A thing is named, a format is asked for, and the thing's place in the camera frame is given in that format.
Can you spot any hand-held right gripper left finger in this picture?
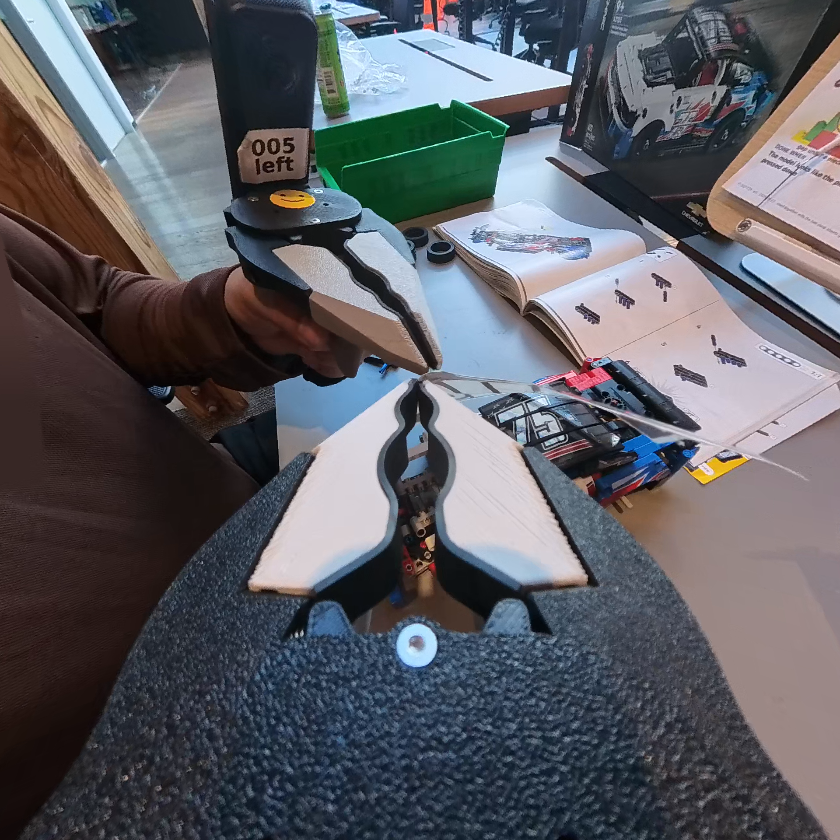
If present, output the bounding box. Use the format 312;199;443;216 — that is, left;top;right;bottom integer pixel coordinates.
248;379;421;598

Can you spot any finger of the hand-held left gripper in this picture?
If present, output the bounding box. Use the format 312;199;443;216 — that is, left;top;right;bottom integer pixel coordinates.
271;243;429;376
344;230;445;370

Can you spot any grey desk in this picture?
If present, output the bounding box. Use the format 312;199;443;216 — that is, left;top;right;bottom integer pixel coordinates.
274;125;840;834

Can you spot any wooden post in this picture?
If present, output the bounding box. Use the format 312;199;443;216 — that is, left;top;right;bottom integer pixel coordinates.
0;26;250;421

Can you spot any green plastic bin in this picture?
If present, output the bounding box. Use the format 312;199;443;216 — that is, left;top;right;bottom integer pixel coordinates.
314;100;510;225

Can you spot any black toy car box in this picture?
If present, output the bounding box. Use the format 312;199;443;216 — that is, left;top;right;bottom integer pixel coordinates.
560;0;818;236

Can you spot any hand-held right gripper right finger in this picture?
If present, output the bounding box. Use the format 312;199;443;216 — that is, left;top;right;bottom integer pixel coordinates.
420;379;590;593

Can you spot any holographic sticker sheet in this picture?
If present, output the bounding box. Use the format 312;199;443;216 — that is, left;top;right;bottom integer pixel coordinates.
415;369;809;481

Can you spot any clear plastic bag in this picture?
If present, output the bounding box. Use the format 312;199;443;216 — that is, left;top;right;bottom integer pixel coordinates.
338;26;408;98

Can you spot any person's left forearm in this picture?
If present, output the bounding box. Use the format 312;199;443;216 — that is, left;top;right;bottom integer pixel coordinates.
0;203;290;389

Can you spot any wooden board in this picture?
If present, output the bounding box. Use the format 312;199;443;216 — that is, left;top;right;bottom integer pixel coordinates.
706;56;840;296

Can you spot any green can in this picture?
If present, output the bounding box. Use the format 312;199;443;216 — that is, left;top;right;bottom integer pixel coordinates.
315;3;351;119

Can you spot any person's left hand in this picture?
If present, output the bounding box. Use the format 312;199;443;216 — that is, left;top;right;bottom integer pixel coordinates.
225;266;366;382

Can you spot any neighbouring grey table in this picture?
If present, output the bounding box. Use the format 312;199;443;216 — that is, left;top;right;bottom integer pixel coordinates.
311;29;573;135

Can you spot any open instruction booklet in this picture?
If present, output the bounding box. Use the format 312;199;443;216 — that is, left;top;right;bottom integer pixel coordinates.
433;199;840;487

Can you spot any red toy brick race car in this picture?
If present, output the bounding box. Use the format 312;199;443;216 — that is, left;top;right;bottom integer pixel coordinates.
392;357;701;608

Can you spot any printed instruction sheet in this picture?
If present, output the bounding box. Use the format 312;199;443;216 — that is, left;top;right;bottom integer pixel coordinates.
722;62;840;245

